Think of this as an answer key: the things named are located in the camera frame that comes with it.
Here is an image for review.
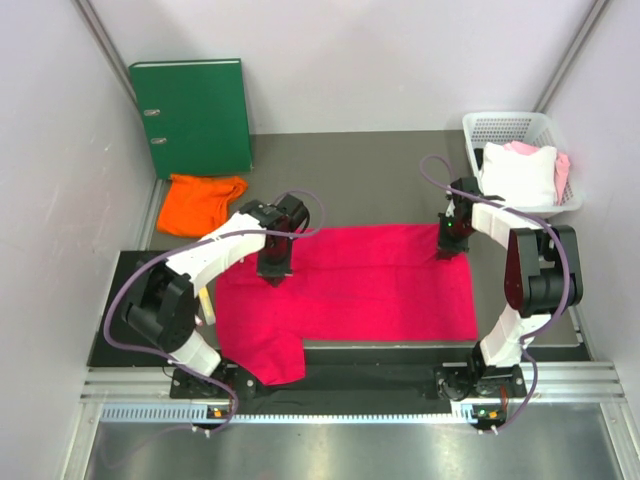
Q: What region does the white t shirt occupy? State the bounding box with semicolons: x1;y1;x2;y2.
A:
479;143;557;208

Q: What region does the magenta t shirt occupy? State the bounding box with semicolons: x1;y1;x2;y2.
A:
215;224;478;385

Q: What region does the light pink t shirt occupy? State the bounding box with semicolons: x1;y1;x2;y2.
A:
503;141;571;201

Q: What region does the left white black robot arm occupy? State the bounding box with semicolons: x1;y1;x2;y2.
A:
113;193;310;397

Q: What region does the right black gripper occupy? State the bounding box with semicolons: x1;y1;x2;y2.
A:
435;212;475;261

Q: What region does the white plastic basket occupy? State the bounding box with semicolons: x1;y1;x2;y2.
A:
462;112;583;218

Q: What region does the orange t shirt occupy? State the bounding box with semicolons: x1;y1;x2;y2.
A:
156;174;248;238

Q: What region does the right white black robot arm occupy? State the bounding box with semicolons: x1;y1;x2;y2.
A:
436;177;583;401

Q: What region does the green ring binder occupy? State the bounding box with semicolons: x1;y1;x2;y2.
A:
129;58;253;180

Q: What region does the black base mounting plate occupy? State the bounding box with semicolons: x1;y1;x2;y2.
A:
169;346;530;415

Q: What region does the aluminium frame rail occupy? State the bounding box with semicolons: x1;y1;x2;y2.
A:
80;362;625;426

